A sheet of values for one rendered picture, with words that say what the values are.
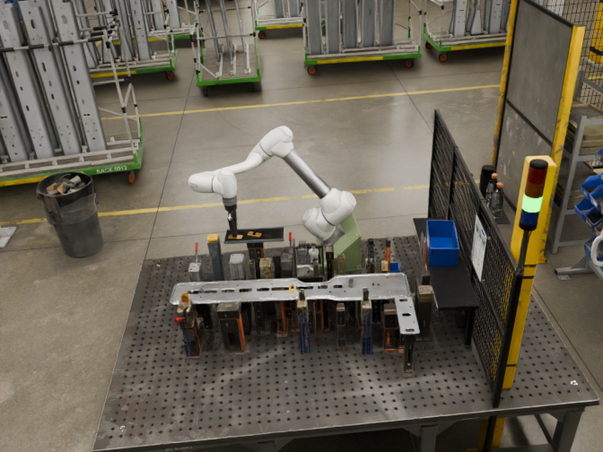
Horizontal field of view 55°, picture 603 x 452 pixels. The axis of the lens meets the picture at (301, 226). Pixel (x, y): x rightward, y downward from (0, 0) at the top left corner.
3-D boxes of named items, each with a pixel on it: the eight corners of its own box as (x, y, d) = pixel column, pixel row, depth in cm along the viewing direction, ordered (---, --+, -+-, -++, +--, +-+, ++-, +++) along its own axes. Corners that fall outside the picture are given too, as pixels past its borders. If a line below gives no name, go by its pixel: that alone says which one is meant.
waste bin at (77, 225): (50, 265, 541) (26, 199, 502) (65, 234, 586) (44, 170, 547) (104, 261, 543) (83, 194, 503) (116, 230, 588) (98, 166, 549)
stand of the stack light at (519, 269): (511, 285, 247) (533, 166, 215) (507, 275, 252) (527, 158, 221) (528, 285, 246) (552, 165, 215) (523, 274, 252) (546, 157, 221)
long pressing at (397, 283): (167, 308, 328) (167, 306, 327) (175, 283, 347) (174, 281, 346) (411, 298, 322) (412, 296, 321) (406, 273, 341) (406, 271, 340)
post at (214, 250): (215, 298, 378) (205, 243, 354) (217, 291, 384) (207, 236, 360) (227, 298, 377) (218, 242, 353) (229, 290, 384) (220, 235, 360)
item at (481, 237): (480, 284, 304) (486, 236, 288) (470, 258, 323) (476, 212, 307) (484, 284, 304) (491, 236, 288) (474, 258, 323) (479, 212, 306)
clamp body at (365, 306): (358, 356, 327) (358, 309, 308) (357, 342, 337) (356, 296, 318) (374, 356, 327) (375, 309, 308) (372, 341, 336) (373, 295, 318)
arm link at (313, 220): (318, 230, 411) (297, 212, 402) (337, 216, 403) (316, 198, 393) (318, 245, 399) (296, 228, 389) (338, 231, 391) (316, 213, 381)
